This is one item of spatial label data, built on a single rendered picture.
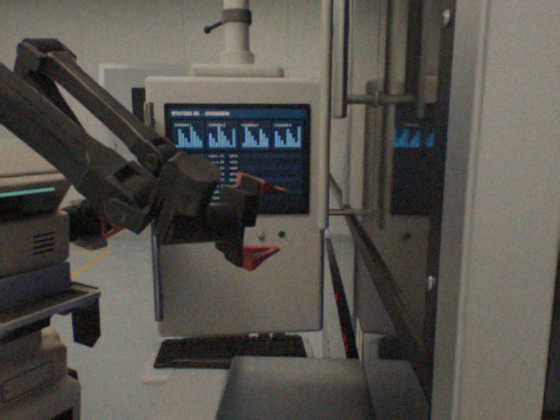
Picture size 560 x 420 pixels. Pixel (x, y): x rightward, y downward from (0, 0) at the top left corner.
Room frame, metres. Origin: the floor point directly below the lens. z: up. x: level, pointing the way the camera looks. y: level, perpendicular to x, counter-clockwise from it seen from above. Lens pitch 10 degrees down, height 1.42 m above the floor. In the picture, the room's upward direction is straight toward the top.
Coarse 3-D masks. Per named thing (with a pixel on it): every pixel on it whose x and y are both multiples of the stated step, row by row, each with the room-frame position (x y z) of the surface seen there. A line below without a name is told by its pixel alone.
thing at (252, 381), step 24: (240, 360) 0.99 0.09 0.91; (264, 360) 0.99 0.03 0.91; (288, 360) 0.99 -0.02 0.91; (312, 360) 0.98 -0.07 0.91; (336, 360) 0.98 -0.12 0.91; (240, 384) 0.93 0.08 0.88; (264, 384) 0.93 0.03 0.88; (288, 384) 0.93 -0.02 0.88; (312, 384) 0.93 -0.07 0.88; (336, 384) 0.93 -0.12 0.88; (360, 384) 0.93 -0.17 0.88; (240, 408) 0.85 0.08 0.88; (264, 408) 0.85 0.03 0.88; (288, 408) 0.85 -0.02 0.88; (312, 408) 0.85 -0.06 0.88; (336, 408) 0.85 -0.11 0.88; (360, 408) 0.85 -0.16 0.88
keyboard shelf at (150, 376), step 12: (192, 336) 1.35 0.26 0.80; (204, 336) 1.35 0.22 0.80; (216, 336) 1.35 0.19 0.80; (228, 336) 1.35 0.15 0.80; (156, 348) 1.26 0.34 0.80; (144, 372) 1.13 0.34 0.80; (156, 372) 1.13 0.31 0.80; (168, 372) 1.13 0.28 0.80; (144, 384) 1.10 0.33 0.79; (156, 384) 1.10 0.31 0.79
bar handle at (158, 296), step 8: (144, 104) 1.27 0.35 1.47; (152, 104) 1.27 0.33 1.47; (152, 112) 1.27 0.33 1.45; (152, 120) 1.27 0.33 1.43; (152, 128) 1.27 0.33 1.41; (152, 224) 1.27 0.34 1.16; (152, 232) 1.27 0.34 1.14; (152, 240) 1.27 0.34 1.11; (152, 248) 1.27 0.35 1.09; (152, 256) 1.27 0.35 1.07; (160, 256) 1.28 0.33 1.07; (152, 264) 1.27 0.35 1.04; (160, 264) 1.28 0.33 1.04; (152, 272) 1.27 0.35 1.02; (160, 272) 1.27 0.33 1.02; (152, 280) 1.27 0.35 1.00; (160, 280) 1.27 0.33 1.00; (160, 288) 1.27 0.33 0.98; (160, 296) 1.27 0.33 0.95; (160, 304) 1.27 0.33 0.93; (160, 312) 1.27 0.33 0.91; (160, 320) 1.27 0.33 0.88
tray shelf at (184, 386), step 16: (176, 368) 1.00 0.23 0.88; (192, 368) 1.00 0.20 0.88; (208, 368) 1.00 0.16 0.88; (176, 384) 0.94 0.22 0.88; (192, 384) 0.94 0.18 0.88; (208, 384) 0.94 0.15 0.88; (224, 384) 0.94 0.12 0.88; (160, 400) 0.88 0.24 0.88; (176, 400) 0.88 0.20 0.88; (192, 400) 0.88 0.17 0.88; (208, 400) 0.88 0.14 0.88; (160, 416) 0.82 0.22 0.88; (176, 416) 0.82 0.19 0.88; (192, 416) 0.82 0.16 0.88; (208, 416) 0.82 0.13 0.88
